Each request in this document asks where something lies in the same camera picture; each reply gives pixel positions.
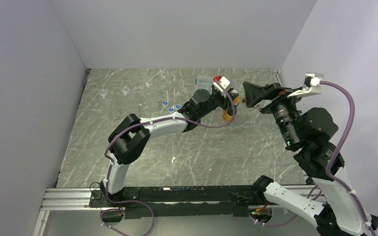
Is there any orange juice bottle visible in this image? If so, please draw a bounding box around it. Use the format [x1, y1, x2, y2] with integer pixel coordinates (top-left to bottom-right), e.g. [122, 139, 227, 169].
[222, 93, 240, 122]

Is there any clear plastic screw box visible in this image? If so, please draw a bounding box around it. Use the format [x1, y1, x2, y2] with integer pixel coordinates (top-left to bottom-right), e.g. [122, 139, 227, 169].
[195, 75, 214, 94]

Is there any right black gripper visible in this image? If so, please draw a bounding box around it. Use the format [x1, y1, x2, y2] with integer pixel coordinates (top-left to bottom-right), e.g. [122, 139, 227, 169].
[242, 80, 305, 147]

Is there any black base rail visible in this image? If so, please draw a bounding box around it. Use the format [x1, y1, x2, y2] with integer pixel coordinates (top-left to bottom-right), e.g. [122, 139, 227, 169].
[89, 185, 270, 219]

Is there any clear small cup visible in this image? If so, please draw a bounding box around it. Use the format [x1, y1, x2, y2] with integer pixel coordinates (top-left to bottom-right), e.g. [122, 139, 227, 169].
[145, 78, 153, 88]
[99, 88, 108, 98]

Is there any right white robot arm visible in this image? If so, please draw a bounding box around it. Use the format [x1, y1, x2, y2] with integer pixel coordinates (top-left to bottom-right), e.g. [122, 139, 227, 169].
[243, 79, 378, 236]

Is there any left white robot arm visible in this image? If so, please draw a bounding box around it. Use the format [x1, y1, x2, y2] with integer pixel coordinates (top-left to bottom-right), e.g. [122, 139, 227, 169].
[100, 88, 240, 207]

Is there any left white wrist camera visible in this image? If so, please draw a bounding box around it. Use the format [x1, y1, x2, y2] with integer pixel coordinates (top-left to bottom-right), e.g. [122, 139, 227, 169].
[213, 75, 230, 98]

